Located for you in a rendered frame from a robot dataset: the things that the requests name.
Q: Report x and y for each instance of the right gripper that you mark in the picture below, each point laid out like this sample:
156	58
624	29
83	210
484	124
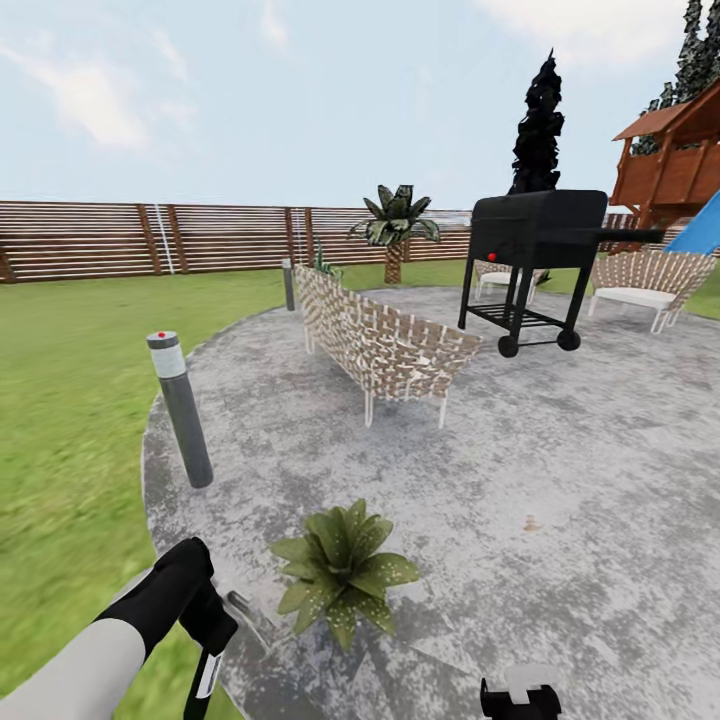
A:
543	705

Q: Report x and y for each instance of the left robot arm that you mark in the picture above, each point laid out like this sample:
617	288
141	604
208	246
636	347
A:
88	679

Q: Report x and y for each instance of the tree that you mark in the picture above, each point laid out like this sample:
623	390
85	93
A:
699	66
535	147

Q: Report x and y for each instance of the charcoal grill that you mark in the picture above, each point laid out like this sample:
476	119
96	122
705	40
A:
558	228

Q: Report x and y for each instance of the insectifuge atomizer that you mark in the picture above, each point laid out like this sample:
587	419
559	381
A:
202	686

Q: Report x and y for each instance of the pot plant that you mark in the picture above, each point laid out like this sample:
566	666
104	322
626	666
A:
339	573

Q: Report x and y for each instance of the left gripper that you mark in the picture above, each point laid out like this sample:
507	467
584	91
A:
211	628

